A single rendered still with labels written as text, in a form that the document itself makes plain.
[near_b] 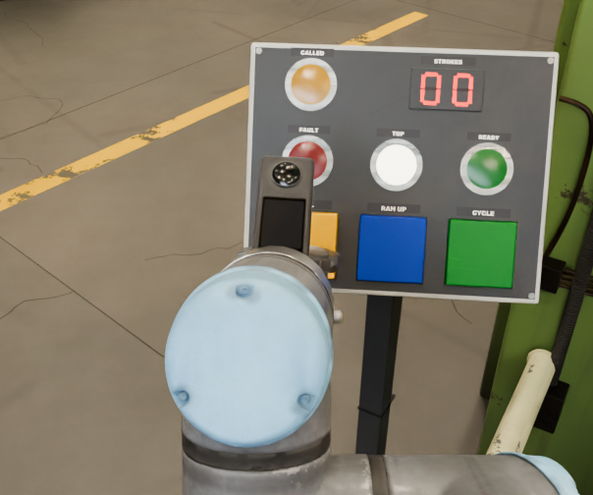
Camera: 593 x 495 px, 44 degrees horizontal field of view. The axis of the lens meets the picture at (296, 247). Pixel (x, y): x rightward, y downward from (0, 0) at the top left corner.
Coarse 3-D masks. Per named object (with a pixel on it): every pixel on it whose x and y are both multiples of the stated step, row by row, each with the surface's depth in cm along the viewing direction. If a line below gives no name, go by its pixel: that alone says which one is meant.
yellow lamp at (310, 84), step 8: (312, 64) 82; (296, 72) 82; (304, 72) 82; (312, 72) 82; (320, 72) 82; (296, 80) 82; (304, 80) 82; (312, 80) 82; (320, 80) 82; (328, 80) 82; (296, 88) 83; (304, 88) 82; (312, 88) 82; (320, 88) 82; (328, 88) 82; (296, 96) 83; (304, 96) 83; (312, 96) 82; (320, 96) 82
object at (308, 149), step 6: (300, 144) 83; (306, 144) 83; (312, 144) 83; (318, 144) 83; (294, 150) 83; (300, 150) 83; (306, 150) 83; (312, 150) 83; (318, 150) 83; (294, 156) 83; (300, 156) 83; (306, 156) 83; (312, 156) 83; (318, 156) 83; (324, 156) 83; (318, 162) 83; (324, 162) 83; (318, 168) 83; (324, 168) 83; (318, 174) 83
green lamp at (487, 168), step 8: (480, 152) 82; (488, 152) 82; (496, 152) 82; (472, 160) 82; (480, 160) 82; (488, 160) 82; (496, 160) 82; (504, 160) 82; (472, 168) 82; (480, 168) 82; (488, 168) 82; (496, 168) 82; (504, 168) 82; (472, 176) 82; (480, 176) 82; (488, 176) 82; (496, 176) 82; (504, 176) 82; (480, 184) 82; (488, 184) 82; (496, 184) 82
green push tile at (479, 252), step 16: (448, 224) 84; (464, 224) 82; (480, 224) 82; (496, 224) 82; (512, 224) 82; (448, 240) 83; (464, 240) 83; (480, 240) 82; (496, 240) 82; (512, 240) 82; (448, 256) 83; (464, 256) 83; (480, 256) 83; (496, 256) 83; (512, 256) 82; (448, 272) 83; (464, 272) 83; (480, 272) 83; (496, 272) 83; (512, 272) 83
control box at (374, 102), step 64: (256, 64) 83; (320, 64) 82; (384, 64) 82; (448, 64) 81; (512, 64) 81; (256, 128) 84; (320, 128) 83; (384, 128) 83; (448, 128) 82; (512, 128) 82; (256, 192) 85; (320, 192) 84; (384, 192) 83; (448, 192) 83; (512, 192) 82
